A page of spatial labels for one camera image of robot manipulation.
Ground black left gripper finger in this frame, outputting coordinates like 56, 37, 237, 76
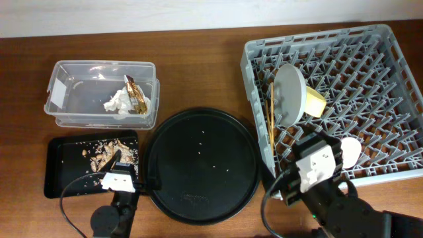
142, 153, 162, 192
98, 149, 122, 172

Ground food scraps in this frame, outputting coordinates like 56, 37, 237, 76
80, 139, 139, 174

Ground white tissue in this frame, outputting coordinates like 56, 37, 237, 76
103, 87, 135, 114

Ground gold brown snack wrapper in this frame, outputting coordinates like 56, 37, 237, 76
124, 75, 148, 114

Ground pink cup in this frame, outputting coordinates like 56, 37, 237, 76
341, 137, 362, 169

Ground yellow bowl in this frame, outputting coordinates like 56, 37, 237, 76
304, 87, 327, 118

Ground grey round plate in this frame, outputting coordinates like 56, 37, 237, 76
273, 63, 307, 128

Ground wooden chopstick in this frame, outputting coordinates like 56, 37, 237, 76
265, 100, 274, 157
270, 82, 274, 156

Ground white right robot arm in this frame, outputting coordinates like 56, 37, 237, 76
278, 132, 422, 238

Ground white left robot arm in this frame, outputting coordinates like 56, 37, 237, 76
90, 150, 162, 237

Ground grey dishwasher rack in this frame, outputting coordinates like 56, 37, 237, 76
240, 24, 422, 186

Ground black rectangular tray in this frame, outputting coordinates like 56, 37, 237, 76
44, 130, 139, 198

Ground round black tray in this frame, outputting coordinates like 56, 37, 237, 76
144, 108, 262, 225

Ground clear plastic bin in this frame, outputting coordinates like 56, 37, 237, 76
44, 60, 160, 130

